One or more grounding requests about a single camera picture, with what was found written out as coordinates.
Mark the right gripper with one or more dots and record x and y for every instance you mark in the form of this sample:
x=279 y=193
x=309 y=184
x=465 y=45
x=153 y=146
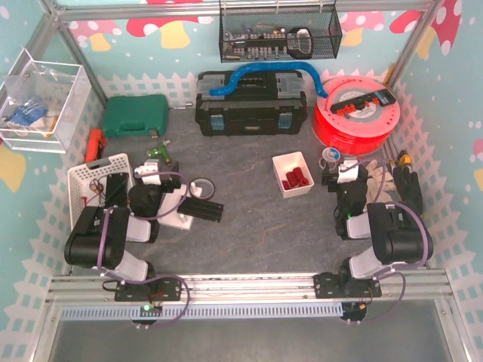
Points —
x=331 y=179

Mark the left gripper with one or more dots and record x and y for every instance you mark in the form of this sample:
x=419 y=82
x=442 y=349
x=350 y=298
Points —
x=172 y=176

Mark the white peg base plate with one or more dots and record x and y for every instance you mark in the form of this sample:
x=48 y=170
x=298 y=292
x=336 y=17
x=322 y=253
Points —
x=174 y=219

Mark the black aluminium extrusion profile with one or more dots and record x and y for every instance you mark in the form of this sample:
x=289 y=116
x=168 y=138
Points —
x=207 y=210

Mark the brown tape roll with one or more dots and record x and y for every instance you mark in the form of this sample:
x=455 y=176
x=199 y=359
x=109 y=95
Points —
x=202 y=189

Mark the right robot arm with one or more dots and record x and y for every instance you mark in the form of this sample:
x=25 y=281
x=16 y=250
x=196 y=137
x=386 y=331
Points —
x=399 y=238

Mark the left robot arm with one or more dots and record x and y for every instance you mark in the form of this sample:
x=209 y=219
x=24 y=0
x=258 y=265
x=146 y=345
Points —
x=99 y=237

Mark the white spring box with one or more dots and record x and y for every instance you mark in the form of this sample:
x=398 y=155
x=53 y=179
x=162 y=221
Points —
x=286 y=163

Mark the green small motor part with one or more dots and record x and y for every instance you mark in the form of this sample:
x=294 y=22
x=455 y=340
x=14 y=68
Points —
x=160 y=152

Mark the white work glove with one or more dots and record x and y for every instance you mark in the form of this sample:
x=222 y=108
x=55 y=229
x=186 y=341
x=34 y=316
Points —
x=380 y=185

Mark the black board in basket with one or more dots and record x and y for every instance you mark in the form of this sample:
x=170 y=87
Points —
x=116 y=190

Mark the red filament spool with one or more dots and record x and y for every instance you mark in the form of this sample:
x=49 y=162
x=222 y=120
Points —
x=357 y=133

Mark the black work glove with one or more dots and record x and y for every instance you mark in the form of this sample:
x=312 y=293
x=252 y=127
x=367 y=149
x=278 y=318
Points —
x=408 y=187

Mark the green plastic case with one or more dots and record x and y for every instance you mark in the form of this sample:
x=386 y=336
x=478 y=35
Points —
x=127 y=116

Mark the white perforated basket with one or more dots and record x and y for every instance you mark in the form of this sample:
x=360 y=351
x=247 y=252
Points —
x=87 y=183

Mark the black red terminal strip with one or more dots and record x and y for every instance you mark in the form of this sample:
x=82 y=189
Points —
x=382 y=97

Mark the black toolbox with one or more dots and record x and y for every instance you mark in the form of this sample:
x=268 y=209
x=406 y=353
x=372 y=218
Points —
x=263 y=103

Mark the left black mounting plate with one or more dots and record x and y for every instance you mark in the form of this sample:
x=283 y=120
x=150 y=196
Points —
x=162 y=288

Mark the black mounting plate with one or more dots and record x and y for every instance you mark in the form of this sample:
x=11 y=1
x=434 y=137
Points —
x=331 y=286
x=162 y=288

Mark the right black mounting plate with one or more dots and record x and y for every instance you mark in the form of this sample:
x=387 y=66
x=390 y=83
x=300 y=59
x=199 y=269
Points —
x=331 y=286

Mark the blue white cloth glove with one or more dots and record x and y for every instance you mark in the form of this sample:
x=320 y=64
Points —
x=29 y=114

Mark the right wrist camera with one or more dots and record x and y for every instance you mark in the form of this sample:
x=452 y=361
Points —
x=348 y=171

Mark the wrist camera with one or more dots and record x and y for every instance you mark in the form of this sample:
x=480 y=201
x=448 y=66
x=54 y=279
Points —
x=147 y=173
x=348 y=171

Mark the solder wire spool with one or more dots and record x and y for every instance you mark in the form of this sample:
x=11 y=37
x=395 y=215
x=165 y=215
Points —
x=329 y=158

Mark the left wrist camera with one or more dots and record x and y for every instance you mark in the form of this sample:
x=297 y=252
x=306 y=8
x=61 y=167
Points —
x=147 y=173

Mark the orange handled tool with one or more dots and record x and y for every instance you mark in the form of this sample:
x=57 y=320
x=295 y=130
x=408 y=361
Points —
x=95 y=146

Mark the grey slotted cable duct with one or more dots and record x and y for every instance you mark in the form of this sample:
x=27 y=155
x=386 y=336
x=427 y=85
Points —
x=203 y=312

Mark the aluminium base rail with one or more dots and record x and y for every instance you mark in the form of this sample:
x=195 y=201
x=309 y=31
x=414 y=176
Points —
x=422 y=284

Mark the clear acrylic wall box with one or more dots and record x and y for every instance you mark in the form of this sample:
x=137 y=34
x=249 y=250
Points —
x=63 y=87

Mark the black wire mesh basket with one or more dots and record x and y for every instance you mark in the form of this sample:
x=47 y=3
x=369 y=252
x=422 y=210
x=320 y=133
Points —
x=267 y=34

